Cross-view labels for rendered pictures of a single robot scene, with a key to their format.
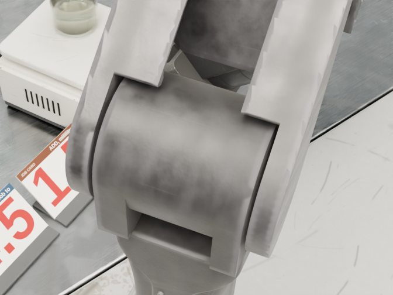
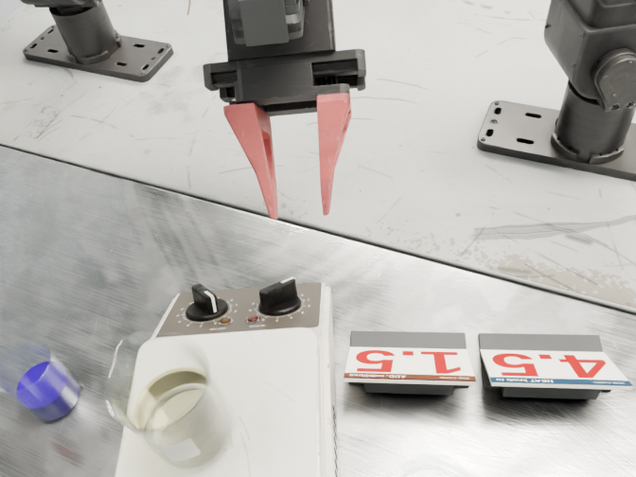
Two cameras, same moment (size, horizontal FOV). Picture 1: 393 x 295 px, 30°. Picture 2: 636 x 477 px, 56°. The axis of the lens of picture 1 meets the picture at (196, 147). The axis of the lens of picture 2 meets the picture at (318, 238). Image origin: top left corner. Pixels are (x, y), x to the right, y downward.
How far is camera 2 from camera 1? 68 cm
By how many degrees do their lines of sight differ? 62
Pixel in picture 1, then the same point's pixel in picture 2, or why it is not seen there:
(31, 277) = (545, 326)
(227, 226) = not seen: outside the picture
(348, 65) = (65, 211)
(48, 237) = (494, 338)
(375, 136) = (167, 157)
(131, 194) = not seen: outside the picture
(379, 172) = (213, 140)
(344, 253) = not seen: hidden behind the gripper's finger
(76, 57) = (268, 379)
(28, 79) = (330, 452)
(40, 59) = (304, 425)
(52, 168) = (422, 367)
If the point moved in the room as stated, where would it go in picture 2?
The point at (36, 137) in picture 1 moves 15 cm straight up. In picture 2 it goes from (366, 463) to (354, 363)
